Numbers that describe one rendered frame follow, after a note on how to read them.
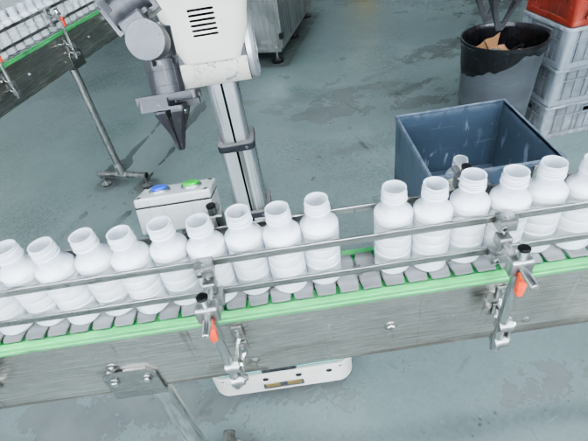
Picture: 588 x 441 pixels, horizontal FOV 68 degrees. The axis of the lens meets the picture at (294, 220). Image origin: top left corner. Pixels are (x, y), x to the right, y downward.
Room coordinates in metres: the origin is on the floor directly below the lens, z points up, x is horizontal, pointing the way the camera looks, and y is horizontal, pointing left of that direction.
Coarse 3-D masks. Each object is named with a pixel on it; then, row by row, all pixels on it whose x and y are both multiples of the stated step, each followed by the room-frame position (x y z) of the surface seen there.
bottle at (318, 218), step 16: (320, 192) 0.52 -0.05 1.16; (304, 208) 0.50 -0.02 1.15; (320, 208) 0.49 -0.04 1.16; (304, 224) 0.50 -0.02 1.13; (320, 224) 0.49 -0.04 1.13; (336, 224) 0.49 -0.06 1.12; (304, 240) 0.49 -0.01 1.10; (320, 240) 0.48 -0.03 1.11; (304, 256) 0.50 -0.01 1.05; (320, 256) 0.48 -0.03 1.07; (336, 256) 0.49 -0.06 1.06; (320, 272) 0.48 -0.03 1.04
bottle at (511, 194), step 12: (504, 168) 0.51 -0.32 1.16; (516, 168) 0.51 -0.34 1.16; (504, 180) 0.49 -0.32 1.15; (516, 180) 0.48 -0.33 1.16; (528, 180) 0.48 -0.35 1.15; (492, 192) 0.50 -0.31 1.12; (504, 192) 0.49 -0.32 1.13; (516, 192) 0.48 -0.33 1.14; (528, 192) 0.49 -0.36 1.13; (492, 204) 0.49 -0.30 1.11; (504, 204) 0.48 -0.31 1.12; (516, 204) 0.47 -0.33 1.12; (528, 204) 0.47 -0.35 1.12; (492, 228) 0.48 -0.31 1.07; (492, 240) 0.48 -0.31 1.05; (516, 240) 0.47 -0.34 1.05
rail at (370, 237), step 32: (448, 192) 0.53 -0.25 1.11; (448, 224) 0.46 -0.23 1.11; (480, 224) 0.46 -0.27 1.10; (224, 256) 0.47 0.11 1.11; (256, 256) 0.47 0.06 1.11; (448, 256) 0.46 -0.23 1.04; (32, 288) 0.48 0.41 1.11; (224, 288) 0.47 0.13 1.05; (256, 288) 0.47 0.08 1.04; (32, 320) 0.48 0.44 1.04
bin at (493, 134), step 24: (408, 120) 1.09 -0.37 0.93; (432, 120) 1.09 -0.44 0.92; (456, 120) 1.09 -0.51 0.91; (480, 120) 1.09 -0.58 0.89; (504, 120) 1.06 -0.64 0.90; (408, 144) 0.97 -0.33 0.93; (432, 144) 1.09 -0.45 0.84; (456, 144) 1.09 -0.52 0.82; (480, 144) 1.09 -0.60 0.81; (504, 144) 1.03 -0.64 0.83; (528, 144) 0.92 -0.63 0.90; (552, 144) 0.84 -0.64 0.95; (408, 168) 0.96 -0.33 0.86; (432, 168) 1.09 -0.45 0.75; (480, 168) 1.07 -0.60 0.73; (528, 168) 0.78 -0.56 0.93; (408, 192) 0.95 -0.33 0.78
